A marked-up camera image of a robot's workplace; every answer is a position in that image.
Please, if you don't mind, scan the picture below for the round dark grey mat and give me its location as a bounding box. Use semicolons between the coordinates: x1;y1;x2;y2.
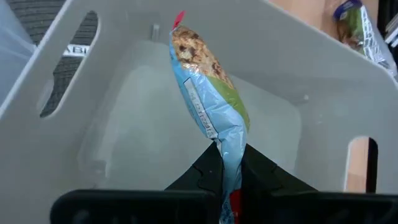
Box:
6;0;100;119

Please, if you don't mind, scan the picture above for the dark blue silver granola bar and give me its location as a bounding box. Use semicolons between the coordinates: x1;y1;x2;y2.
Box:
332;0;398;77

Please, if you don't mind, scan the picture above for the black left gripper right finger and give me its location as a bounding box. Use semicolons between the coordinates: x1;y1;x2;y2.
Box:
241;143;317;224

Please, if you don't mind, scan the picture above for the white plastic bin with handles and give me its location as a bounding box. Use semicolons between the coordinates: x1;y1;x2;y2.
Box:
0;0;398;224

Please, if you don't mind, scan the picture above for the white printed label sticker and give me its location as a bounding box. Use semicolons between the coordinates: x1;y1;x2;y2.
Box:
63;44;91;57

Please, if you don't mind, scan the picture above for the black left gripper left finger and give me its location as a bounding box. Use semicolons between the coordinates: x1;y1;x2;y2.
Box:
164;141;224;224

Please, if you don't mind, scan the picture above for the blue green oat granola bar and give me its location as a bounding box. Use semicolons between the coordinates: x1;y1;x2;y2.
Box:
169;10;251;224

